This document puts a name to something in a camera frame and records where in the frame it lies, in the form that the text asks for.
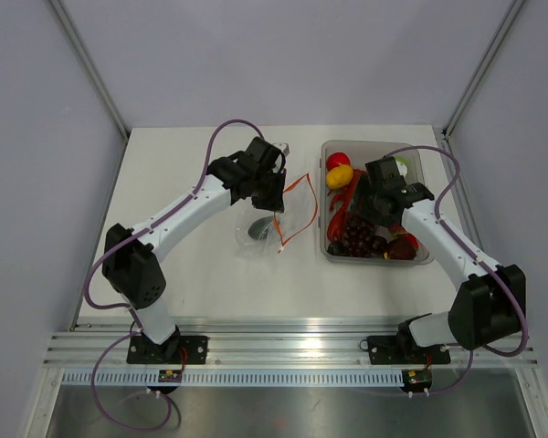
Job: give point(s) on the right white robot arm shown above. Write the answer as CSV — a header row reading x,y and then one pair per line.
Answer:
x,y
489,308

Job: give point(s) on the clear zip top bag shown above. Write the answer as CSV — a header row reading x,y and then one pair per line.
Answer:
x,y
301,210

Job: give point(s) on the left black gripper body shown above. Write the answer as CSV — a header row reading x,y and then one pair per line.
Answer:
x,y
268,192

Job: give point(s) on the dark purple toy grapes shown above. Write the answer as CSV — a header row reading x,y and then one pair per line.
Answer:
x,y
354,237

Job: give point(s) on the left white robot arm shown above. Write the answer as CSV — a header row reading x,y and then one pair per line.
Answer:
x,y
133,266

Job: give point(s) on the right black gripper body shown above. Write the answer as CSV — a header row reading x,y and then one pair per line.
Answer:
x,y
369,207

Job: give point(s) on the green toy lime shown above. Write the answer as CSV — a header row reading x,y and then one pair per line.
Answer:
x,y
402,166

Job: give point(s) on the red toy tomato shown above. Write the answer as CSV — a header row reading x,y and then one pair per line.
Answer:
x,y
337,159

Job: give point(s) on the white slotted cable duct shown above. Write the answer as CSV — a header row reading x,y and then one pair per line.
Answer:
x,y
236,378

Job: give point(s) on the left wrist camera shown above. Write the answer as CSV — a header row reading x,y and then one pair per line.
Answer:
x,y
283,147

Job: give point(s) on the dark red toy apple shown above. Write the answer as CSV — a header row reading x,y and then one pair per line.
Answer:
x,y
400,249

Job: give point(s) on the red toy lobster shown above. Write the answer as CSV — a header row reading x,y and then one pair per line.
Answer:
x,y
344,197

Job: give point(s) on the yellow toy potato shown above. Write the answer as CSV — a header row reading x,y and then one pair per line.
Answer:
x,y
339,177

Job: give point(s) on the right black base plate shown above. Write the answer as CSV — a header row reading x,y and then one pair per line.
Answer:
x,y
384,350

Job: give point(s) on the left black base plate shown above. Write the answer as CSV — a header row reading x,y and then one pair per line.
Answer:
x,y
187,350

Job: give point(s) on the aluminium rail frame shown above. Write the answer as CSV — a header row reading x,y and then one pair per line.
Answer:
x,y
237,343

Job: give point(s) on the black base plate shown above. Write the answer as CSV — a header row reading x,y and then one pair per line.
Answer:
x,y
384,350
187,350

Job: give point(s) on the clear plastic food bin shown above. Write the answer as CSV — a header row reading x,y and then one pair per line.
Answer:
x,y
359,153

